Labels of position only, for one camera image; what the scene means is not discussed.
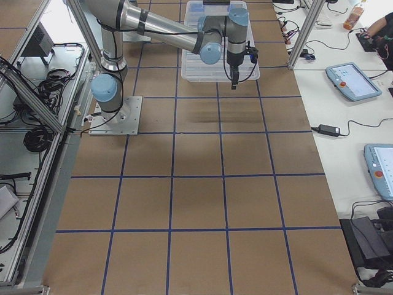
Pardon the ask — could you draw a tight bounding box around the aluminium frame post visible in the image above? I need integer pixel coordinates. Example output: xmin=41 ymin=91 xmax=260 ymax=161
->
xmin=288 ymin=0 xmax=325 ymax=69

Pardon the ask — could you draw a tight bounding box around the grey box under frame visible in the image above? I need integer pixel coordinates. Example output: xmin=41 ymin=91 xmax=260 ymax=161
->
xmin=21 ymin=22 xmax=54 ymax=65

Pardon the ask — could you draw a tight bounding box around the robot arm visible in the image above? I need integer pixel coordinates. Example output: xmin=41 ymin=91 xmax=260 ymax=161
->
xmin=87 ymin=1 xmax=258 ymax=120

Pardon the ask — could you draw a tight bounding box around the black power adapter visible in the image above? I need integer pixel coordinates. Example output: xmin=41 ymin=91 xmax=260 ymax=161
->
xmin=318 ymin=124 xmax=341 ymax=137

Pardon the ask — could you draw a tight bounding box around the black device on desk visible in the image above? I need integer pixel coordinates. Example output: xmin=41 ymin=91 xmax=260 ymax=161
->
xmin=340 ymin=206 xmax=392 ymax=288

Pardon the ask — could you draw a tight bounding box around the clear plastic box lid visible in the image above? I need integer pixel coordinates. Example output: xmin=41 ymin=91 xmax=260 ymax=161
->
xmin=180 ymin=23 xmax=261 ymax=84

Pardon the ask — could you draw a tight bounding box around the orange snack bag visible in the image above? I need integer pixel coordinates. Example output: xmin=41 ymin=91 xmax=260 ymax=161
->
xmin=343 ymin=6 xmax=364 ymax=31

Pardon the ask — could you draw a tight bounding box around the coiled black cable bundle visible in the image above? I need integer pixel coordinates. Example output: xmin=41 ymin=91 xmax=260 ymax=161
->
xmin=23 ymin=125 xmax=53 ymax=153

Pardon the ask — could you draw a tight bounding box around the teach pendant tablet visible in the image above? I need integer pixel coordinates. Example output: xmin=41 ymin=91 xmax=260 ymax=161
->
xmin=325 ymin=62 xmax=382 ymax=101
xmin=364 ymin=144 xmax=392 ymax=201

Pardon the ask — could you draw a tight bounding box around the clear plastic storage box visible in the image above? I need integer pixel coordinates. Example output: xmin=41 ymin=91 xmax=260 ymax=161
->
xmin=184 ymin=1 xmax=247 ymax=29

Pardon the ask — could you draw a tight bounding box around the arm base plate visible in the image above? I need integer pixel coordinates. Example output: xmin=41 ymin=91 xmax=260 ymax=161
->
xmin=122 ymin=32 xmax=151 ymax=43
xmin=88 ymin=96 xmax=142 ymax=136

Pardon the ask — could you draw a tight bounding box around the person forearm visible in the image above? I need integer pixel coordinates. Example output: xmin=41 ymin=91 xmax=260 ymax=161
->
xmin=367 ymin=13 xmax=392 ymax=37

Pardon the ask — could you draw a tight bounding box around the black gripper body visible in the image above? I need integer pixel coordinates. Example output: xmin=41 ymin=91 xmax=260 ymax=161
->
xmin=226 ymin=50 xmax=250 ymax=69

